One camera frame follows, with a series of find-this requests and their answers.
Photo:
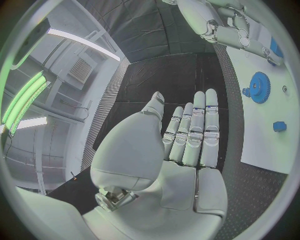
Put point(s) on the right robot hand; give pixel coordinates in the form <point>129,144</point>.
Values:
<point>230,36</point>

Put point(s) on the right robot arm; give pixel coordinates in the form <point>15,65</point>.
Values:
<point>192,16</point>

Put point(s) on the small blue peg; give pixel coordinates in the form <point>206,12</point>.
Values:
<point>245,92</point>

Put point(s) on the blue gear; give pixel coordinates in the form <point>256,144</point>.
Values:
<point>259,87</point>

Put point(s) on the glowing light bar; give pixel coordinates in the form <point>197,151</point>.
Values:
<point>24,101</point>

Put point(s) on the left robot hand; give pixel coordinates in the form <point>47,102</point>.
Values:
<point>173,196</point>

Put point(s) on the white task board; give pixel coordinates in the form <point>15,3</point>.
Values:
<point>264,116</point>

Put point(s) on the blue rectangular block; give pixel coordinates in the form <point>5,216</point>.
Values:
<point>275,46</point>

